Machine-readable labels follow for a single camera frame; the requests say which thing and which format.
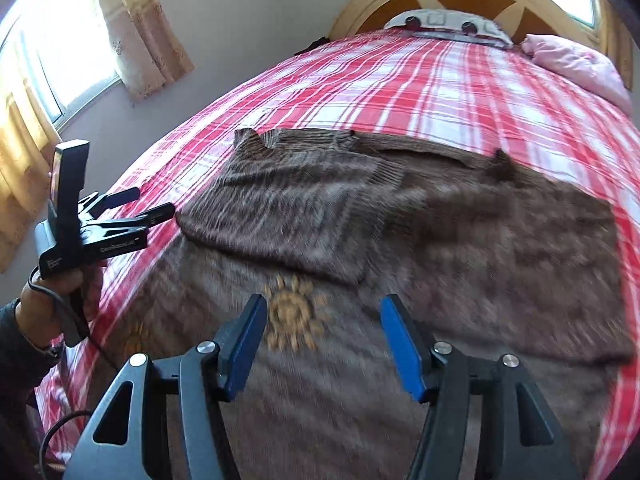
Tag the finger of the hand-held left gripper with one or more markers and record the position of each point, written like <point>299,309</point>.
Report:
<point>117,199</point>
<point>145,217</point>

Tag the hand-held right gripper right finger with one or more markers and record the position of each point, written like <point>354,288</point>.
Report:
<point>405,350</point>

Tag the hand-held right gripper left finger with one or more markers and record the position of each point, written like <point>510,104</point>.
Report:
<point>245,345</point>

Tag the brown knit sweater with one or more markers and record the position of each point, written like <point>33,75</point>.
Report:
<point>450,260</point>

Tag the person's left hand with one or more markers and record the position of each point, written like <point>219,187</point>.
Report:
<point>37,310</point>

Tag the yellow curtain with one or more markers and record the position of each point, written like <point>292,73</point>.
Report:
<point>140,25</point>
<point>20,170</point>
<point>617,45</point>

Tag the dark cloth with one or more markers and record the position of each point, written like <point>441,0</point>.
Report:
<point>312,46</point>

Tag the red plaid bed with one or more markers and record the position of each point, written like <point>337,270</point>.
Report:
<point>375,85</point>

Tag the patterned white pillow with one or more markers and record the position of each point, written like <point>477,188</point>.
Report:
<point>445,22</point>

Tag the pink pillow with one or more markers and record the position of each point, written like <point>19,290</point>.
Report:
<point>580,65</point>

